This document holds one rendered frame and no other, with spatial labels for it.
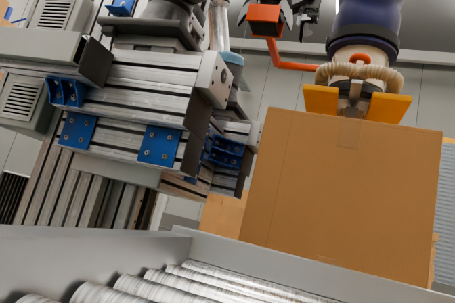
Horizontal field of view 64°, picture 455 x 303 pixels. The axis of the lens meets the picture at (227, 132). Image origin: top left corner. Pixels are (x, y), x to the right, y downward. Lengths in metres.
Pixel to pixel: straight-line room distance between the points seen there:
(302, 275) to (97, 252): 0.44
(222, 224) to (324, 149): 7.26
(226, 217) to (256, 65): 5.68
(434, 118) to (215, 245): 10.67
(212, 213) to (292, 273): 7.42
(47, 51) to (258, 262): 0.63
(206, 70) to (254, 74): 11.08
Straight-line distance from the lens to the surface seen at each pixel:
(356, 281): 0.79
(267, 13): 1.00
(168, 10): 0.95
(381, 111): 1.16
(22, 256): 0.36
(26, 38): 0.94
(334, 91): 1.07
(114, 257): 0.50
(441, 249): 10.59
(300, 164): 0.88
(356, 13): 1.27
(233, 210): 8.04
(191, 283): 0.58
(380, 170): 0.89
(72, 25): 1.30
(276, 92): 11.47
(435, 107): 11.40
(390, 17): 1.29
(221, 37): 1.60
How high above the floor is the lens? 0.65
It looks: 13 degrees up
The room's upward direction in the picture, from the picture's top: 14 degrees clockwise
